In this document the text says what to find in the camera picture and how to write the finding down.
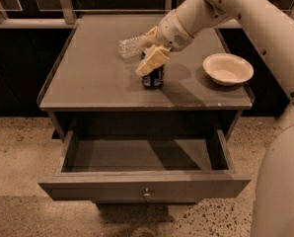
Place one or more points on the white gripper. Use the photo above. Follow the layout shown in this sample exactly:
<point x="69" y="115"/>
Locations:
<point x="171" y="34"/>

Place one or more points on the blue pepsi can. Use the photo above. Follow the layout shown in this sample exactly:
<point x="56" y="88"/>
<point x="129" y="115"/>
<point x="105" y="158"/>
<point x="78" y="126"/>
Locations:
<point x="154" y="79"/>

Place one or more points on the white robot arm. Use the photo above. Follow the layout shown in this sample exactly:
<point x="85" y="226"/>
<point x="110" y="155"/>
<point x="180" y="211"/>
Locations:
<point x="271" y="32"/>

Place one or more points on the open grey top drawer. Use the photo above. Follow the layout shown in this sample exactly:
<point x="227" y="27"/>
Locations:
<point x="118" y="169"/>

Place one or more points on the brass drawer knob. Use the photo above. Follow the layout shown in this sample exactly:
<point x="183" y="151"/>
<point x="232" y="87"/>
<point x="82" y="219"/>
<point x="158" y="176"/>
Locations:
<point x="146" y="195"/>

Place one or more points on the clear plastic water bottle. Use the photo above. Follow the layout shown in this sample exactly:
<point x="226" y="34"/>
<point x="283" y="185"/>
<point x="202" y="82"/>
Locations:
<point x="129" y="47"/>

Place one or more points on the white bowl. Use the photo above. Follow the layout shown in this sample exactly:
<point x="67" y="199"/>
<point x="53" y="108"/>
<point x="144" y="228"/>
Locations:
<point x="227" y="69"/>

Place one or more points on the grey cabinet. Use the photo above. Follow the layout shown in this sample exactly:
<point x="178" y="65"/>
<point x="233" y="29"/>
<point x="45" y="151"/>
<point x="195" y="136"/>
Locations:
<point x="92" y="77"/>

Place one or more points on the metal railing frame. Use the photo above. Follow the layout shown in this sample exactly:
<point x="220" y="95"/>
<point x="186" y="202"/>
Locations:
<point x="71" y="7"/>

